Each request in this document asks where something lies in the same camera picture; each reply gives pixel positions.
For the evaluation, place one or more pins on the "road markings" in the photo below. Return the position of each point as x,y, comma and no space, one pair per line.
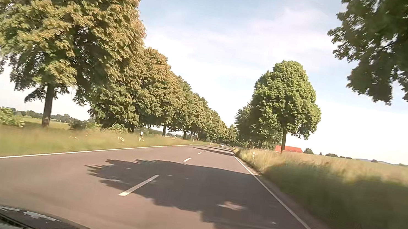
137,185

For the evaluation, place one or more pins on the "grey asphalt road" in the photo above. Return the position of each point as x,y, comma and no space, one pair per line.
181,194

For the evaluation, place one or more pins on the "group of leafy trees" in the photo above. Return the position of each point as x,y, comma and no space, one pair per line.
284,99

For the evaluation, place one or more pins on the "green bush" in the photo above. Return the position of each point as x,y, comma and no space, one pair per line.
5,117

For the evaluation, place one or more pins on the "row of trees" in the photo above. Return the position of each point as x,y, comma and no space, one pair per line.
75,33

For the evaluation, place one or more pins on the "grass verge with tall grass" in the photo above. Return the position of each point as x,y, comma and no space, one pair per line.
341,189

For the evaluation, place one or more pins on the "red-roofed building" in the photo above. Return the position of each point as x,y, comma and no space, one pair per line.
289,149

